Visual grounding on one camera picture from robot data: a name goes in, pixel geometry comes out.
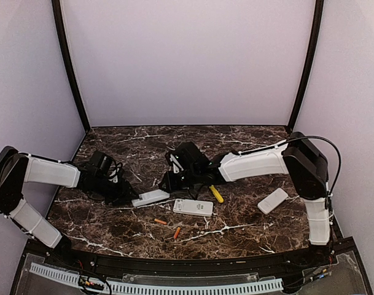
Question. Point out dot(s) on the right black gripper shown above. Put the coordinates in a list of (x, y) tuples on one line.
[(170, 185)]

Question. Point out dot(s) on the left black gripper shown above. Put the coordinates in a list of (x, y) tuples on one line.
[(123, 193)]

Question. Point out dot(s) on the grey remote control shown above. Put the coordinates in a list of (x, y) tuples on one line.
[(150, 197)]

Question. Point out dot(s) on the orange AA battery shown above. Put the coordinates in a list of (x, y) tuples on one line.
[(160, 221), (176, 232)]

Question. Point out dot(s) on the white remote with battery bay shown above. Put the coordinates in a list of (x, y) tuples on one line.
[(193, 207)]

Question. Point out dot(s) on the yellow handled screwdriver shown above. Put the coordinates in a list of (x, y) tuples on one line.
[(216, 194)]

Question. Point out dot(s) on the white remote control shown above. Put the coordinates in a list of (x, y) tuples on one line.
[(269, 203)]

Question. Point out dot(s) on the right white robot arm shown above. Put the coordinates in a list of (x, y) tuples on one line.
[(296, 156)]

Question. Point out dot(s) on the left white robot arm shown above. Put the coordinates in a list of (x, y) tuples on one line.
[(101, 176)]

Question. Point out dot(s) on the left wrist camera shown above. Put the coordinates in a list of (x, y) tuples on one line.
[(117, 174)]

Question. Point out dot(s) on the black front rail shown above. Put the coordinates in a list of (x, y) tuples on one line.
[(286, 264)]

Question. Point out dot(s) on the left black frame post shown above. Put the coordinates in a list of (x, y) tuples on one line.
[(67, 61)]

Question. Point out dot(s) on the black frame post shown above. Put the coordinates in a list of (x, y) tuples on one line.
[(308, 64), (67, 61)]

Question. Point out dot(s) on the right black frame post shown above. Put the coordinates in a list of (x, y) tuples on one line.
[(308, 64)]

